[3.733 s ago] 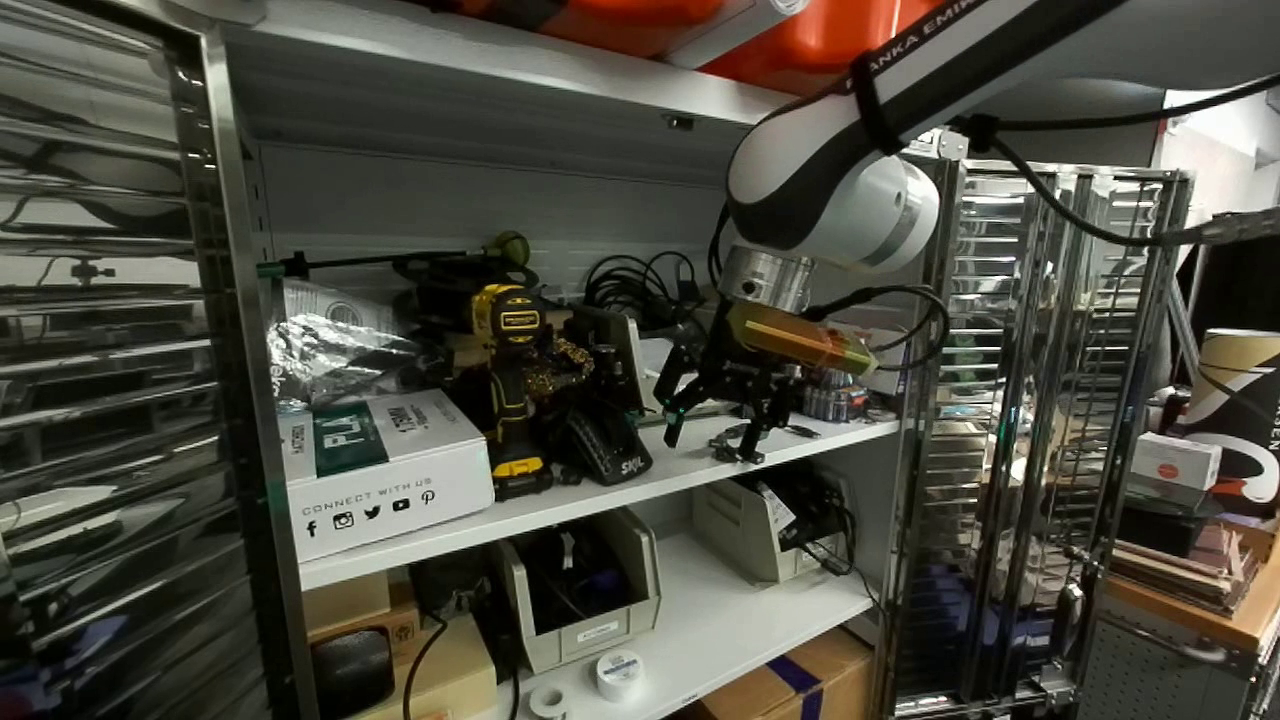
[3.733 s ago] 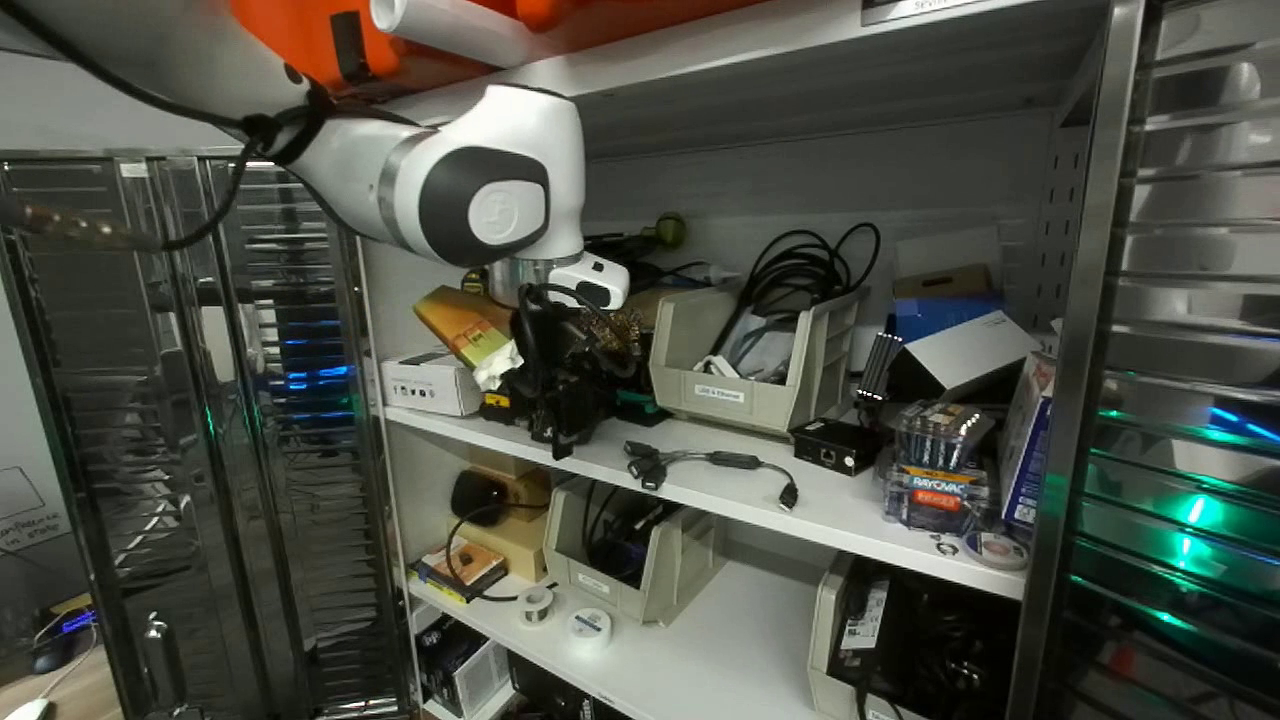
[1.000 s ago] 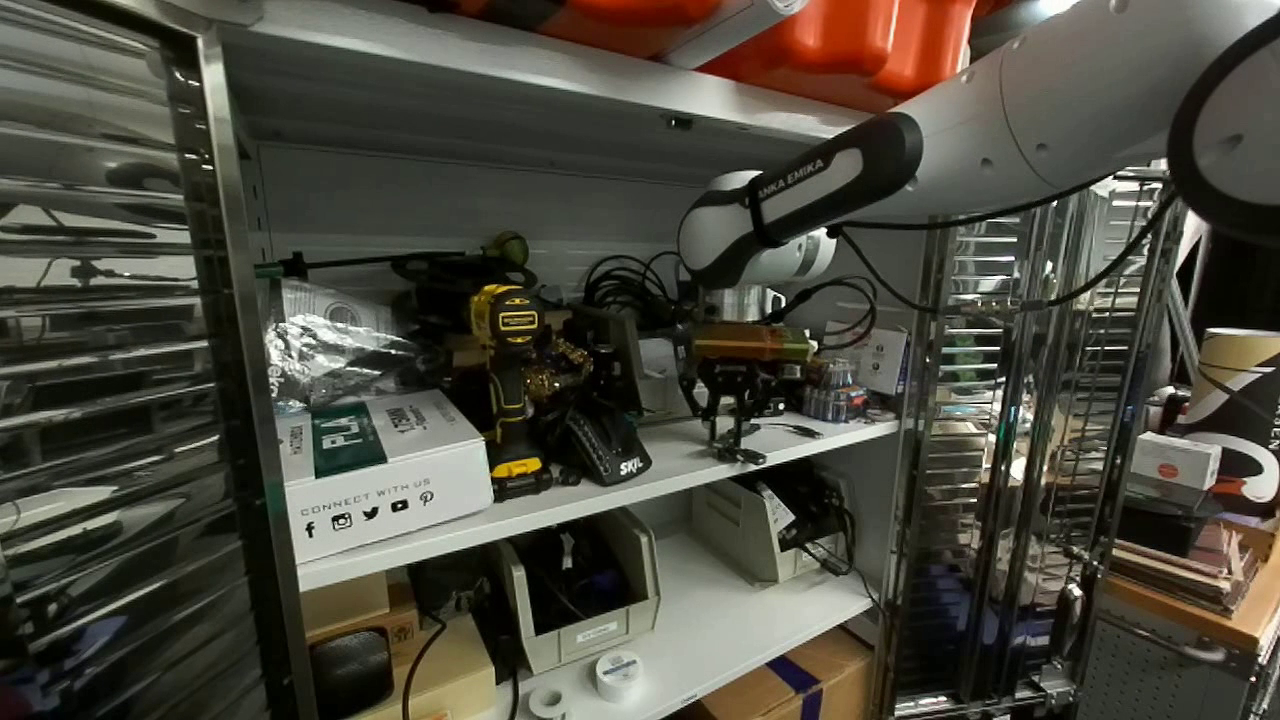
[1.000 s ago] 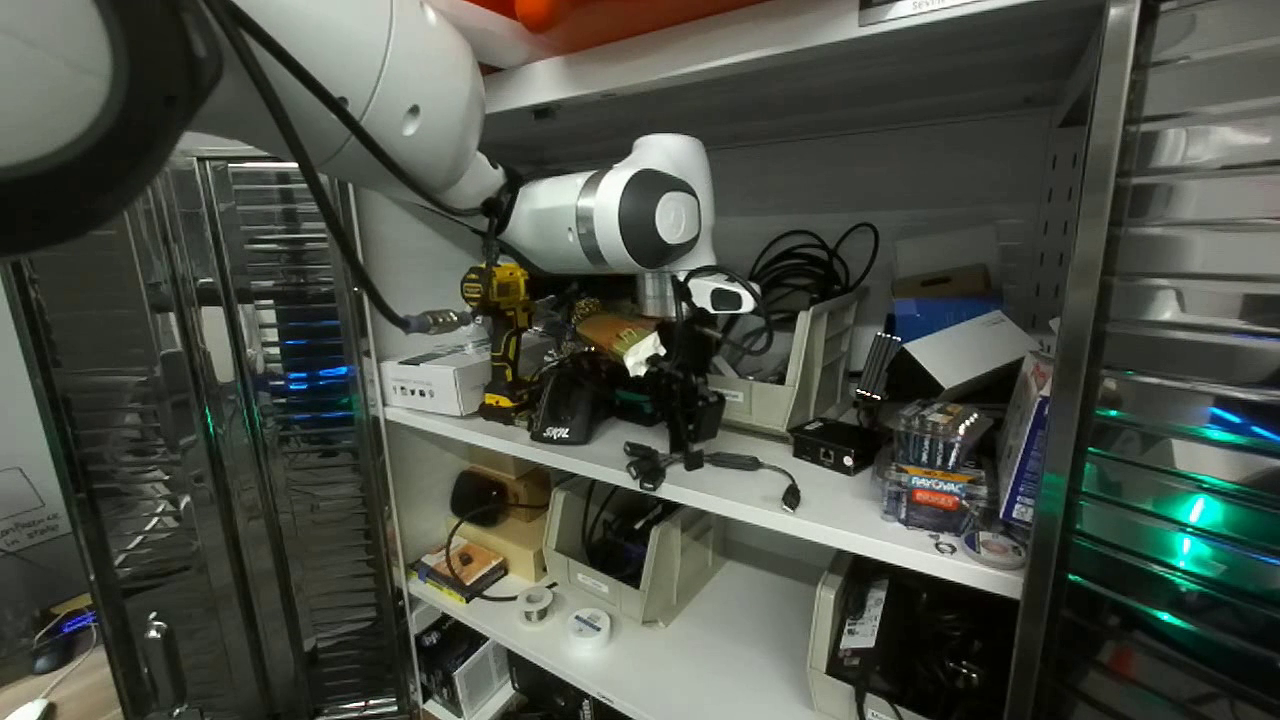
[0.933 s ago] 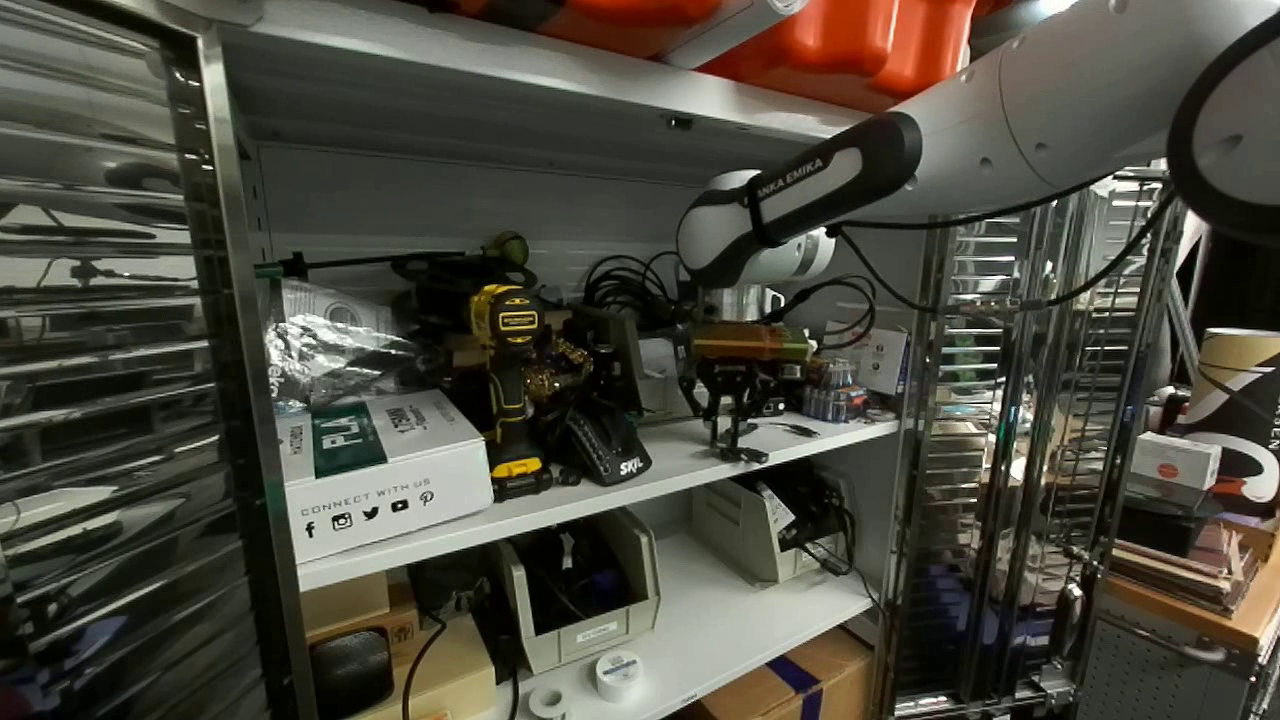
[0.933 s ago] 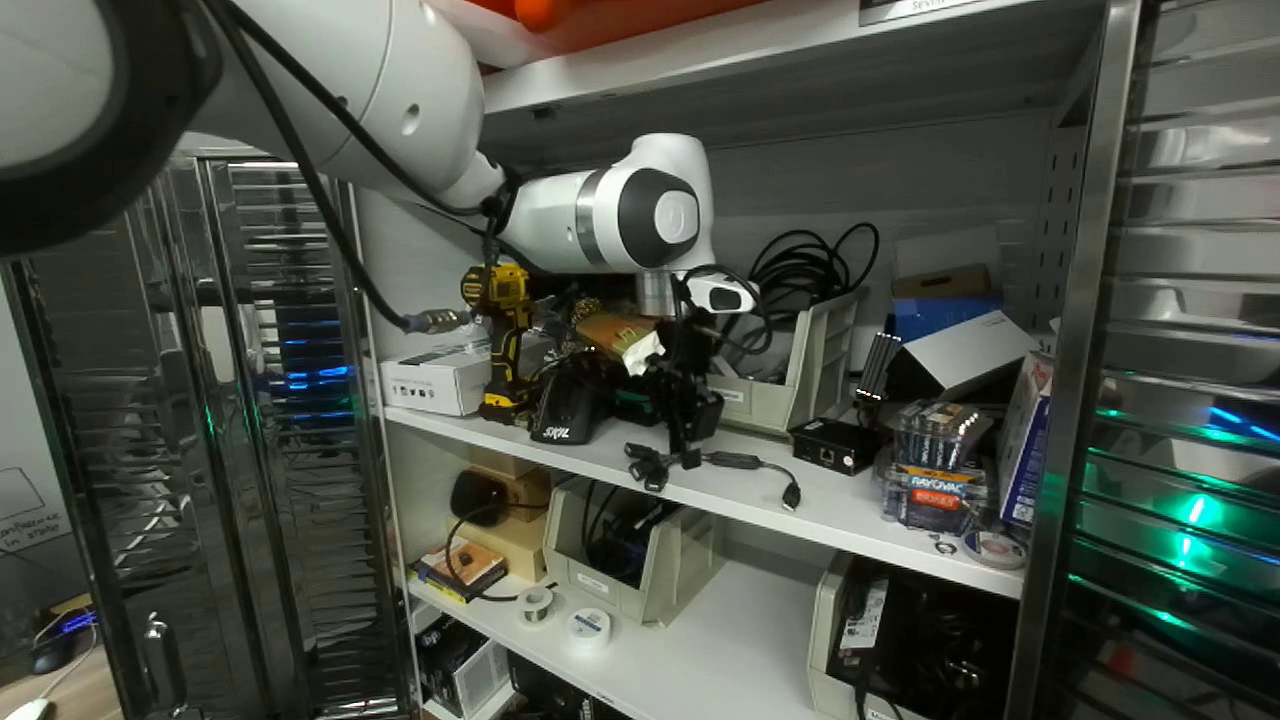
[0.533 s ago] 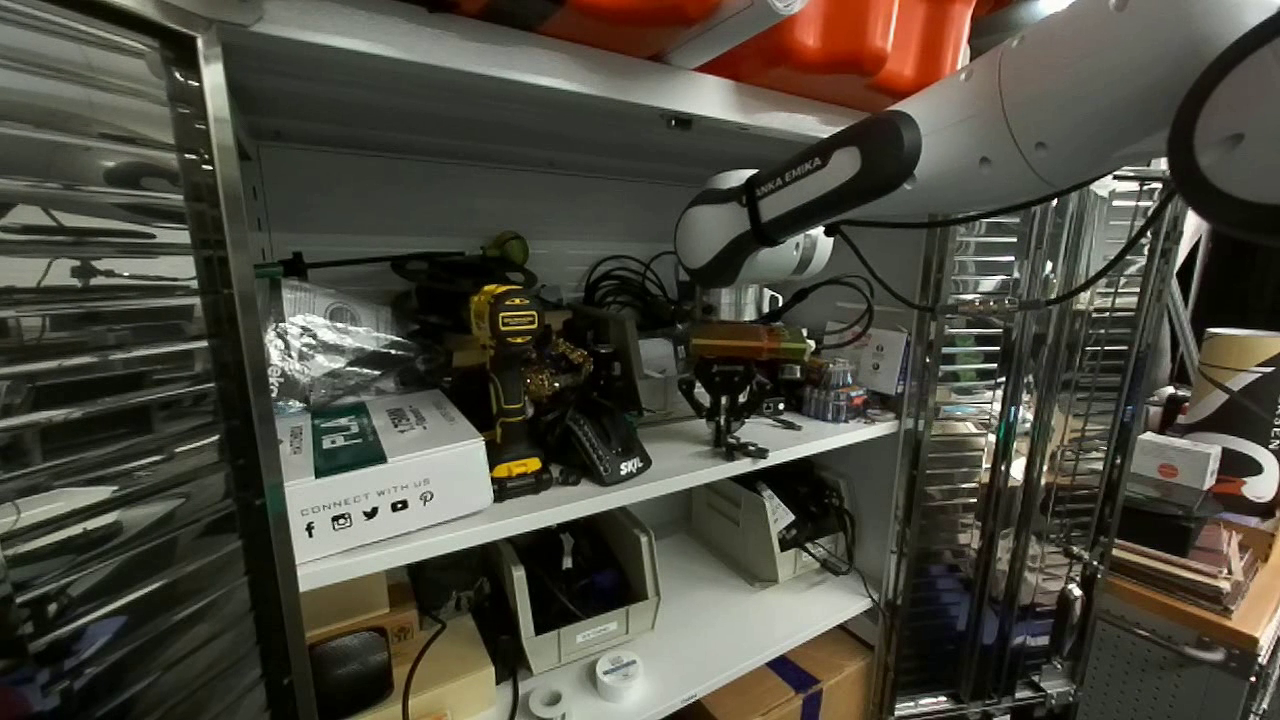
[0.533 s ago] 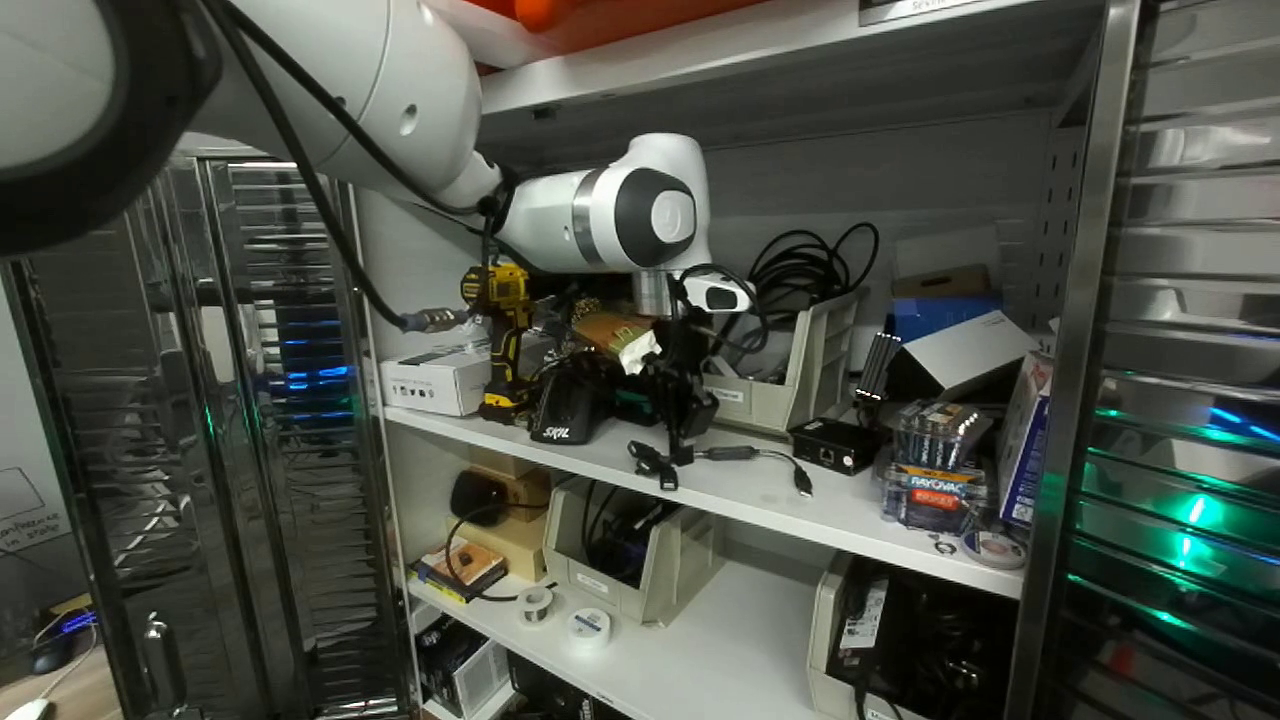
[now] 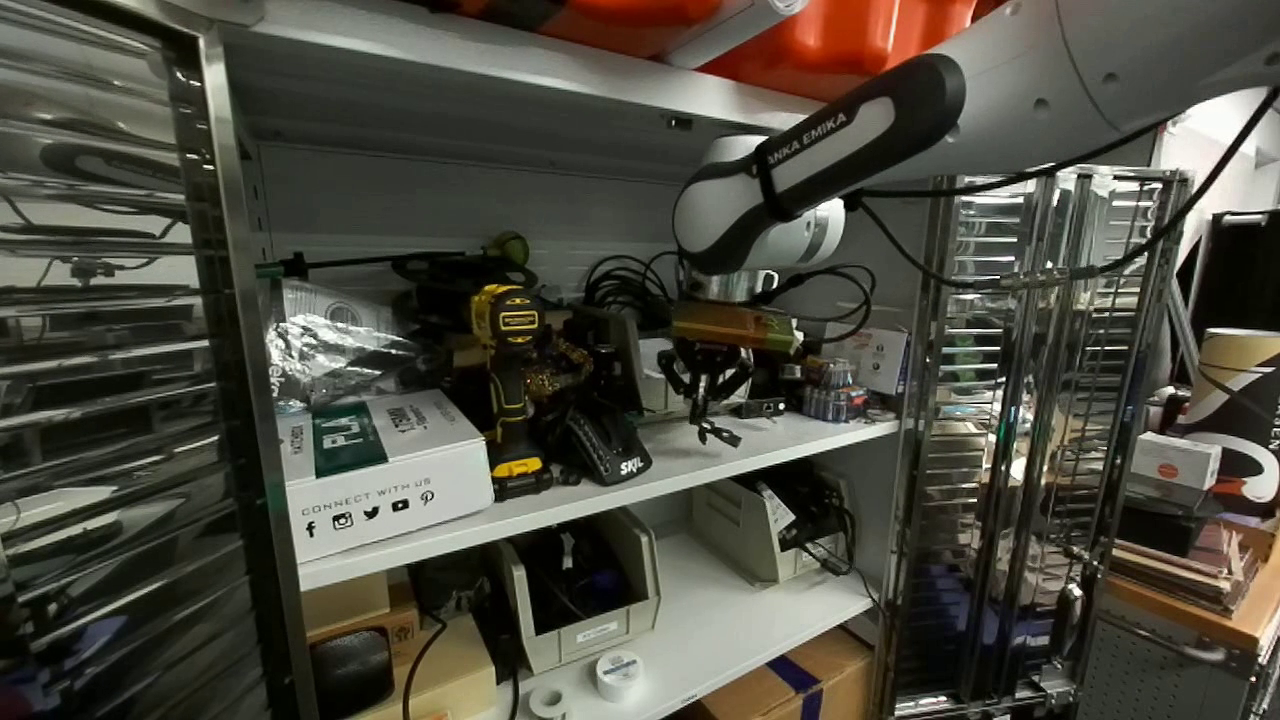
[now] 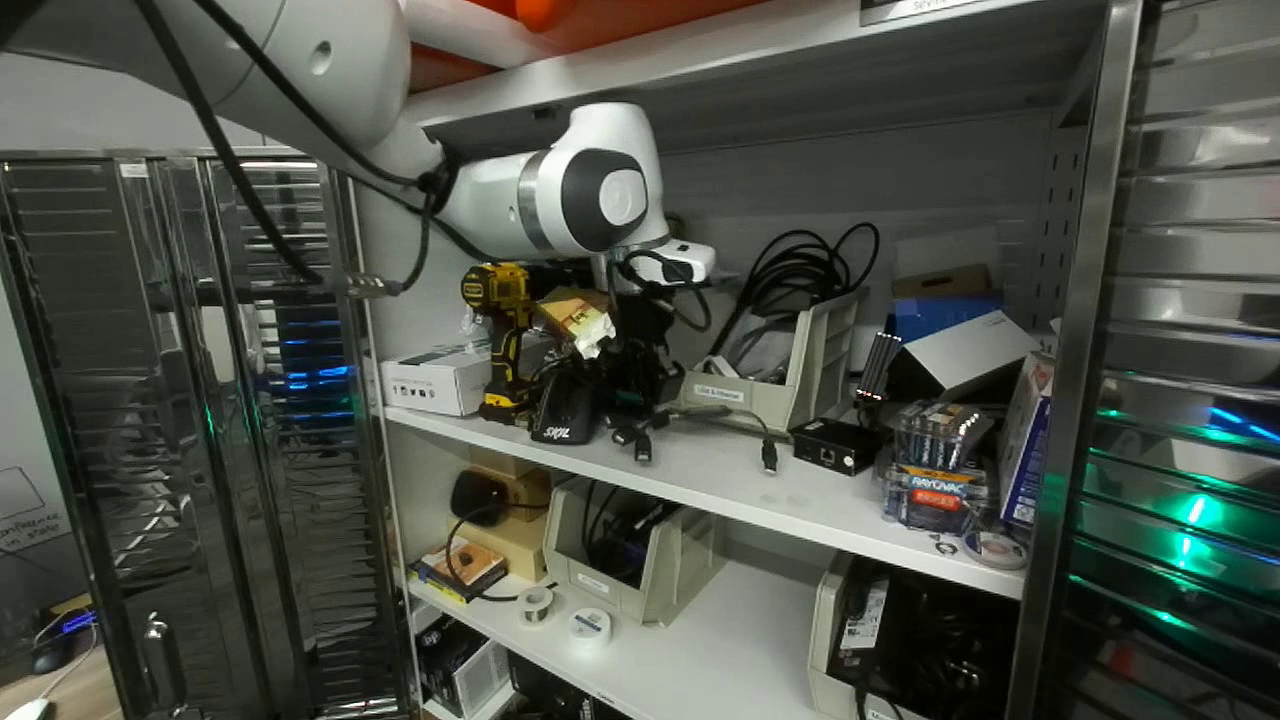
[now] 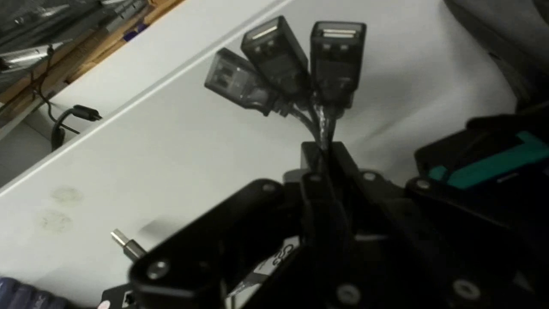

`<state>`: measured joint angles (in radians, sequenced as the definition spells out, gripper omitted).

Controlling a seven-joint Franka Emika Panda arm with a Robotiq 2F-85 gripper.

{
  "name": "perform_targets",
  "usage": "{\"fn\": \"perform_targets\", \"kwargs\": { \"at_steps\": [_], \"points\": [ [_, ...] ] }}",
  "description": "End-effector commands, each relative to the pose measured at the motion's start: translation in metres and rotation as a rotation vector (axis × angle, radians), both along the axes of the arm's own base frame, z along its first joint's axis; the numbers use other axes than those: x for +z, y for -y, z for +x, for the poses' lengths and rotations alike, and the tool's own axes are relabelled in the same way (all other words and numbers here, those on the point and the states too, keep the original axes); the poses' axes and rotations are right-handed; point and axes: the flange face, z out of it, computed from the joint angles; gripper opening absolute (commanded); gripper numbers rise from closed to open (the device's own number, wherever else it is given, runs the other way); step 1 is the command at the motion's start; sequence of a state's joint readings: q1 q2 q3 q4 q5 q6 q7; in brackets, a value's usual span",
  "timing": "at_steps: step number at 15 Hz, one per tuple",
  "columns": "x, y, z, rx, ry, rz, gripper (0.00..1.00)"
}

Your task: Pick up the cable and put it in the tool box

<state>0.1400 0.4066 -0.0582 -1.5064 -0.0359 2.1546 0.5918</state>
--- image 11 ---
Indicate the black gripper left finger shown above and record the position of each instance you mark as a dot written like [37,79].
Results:
[229,233]

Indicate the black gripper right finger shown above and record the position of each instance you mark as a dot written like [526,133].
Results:
[401,245]

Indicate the black charger with teal label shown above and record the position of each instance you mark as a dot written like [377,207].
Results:
[492,163]

